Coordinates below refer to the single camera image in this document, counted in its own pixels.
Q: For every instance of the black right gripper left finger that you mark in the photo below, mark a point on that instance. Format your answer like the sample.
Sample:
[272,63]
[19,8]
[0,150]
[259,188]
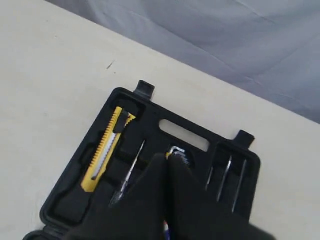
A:
[138,215]

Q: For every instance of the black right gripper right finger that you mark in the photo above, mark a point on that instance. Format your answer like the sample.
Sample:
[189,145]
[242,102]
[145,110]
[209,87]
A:
[194,215]

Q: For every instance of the black plastic tool case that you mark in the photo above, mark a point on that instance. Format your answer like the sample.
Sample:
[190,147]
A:
[68,205]

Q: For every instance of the yellow black utility knife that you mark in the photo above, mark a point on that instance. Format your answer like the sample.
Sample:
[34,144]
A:
[116,125]

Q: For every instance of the short yellow black screwdriver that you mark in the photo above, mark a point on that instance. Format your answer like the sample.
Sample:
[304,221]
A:
[209,178]

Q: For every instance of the right yellow black screwdriver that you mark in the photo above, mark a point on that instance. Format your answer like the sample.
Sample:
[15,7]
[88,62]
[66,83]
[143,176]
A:
[242,172]

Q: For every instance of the clear test pen screwdriver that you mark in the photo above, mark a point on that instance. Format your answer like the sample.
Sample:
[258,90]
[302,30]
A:
[118,194]

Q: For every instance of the middle yellow black screwdriver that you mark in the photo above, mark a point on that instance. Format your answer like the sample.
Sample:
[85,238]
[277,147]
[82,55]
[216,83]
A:
[224,176]

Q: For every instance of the yellow hex key set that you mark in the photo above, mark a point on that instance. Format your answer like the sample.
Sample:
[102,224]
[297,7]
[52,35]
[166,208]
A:
[184,155]

